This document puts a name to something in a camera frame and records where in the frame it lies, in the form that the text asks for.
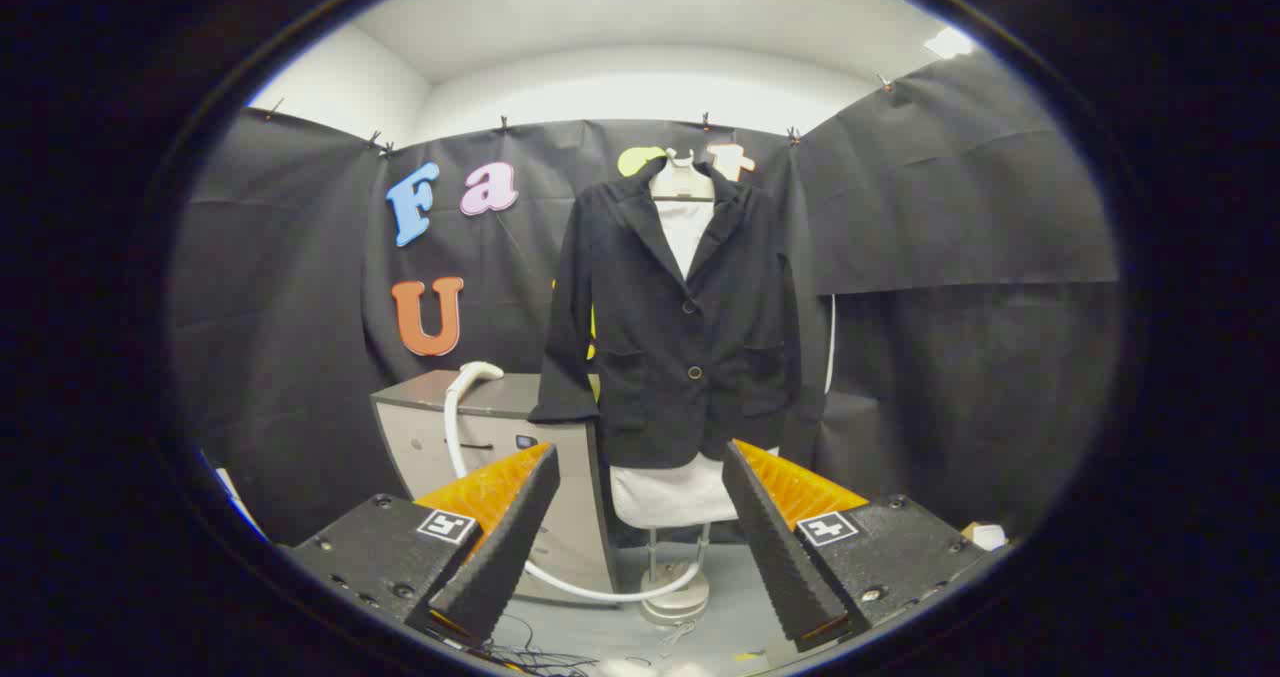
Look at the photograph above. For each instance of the black button jacket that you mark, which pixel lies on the black button jacket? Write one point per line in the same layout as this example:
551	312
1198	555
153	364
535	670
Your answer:
680	397

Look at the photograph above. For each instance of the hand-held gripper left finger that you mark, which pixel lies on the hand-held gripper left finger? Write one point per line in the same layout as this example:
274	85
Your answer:
505	547

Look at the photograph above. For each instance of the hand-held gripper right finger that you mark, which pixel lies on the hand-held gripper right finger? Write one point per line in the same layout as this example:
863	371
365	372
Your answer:
775	547

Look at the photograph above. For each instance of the white mannequin torso with stand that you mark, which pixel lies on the white mannequin torso with stand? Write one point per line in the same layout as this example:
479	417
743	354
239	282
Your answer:
670	492

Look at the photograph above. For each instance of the black backdrop cloth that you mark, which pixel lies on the black backdrop cloth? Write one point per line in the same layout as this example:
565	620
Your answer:
950	357

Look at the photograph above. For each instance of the small cardboard box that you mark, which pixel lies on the small cardboard box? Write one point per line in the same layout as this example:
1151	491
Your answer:
985	535

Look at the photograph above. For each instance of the grey drawer cabinet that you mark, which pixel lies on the grey drawer cabinet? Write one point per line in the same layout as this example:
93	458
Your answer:
420	447

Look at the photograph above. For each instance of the ceiling light panel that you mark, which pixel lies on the ceiling light panel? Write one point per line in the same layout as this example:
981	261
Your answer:
948	43

